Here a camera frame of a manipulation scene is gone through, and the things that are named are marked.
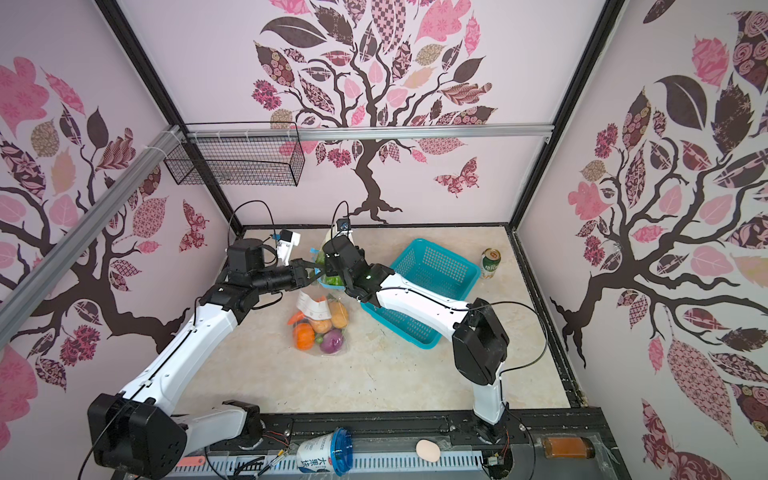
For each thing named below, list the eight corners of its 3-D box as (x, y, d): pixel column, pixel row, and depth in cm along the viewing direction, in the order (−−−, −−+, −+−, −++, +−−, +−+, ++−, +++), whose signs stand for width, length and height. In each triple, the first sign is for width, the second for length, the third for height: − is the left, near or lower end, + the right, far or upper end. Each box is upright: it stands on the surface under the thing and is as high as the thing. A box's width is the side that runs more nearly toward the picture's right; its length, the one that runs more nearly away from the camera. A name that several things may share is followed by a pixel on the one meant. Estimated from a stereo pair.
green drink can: (477, 281, 106) (485, 261, 97) (474, 268, 109) (481, 248, 100) (493, 281, 106) (503, 261, 97) (490, 268, 109) (499, 248, 100)
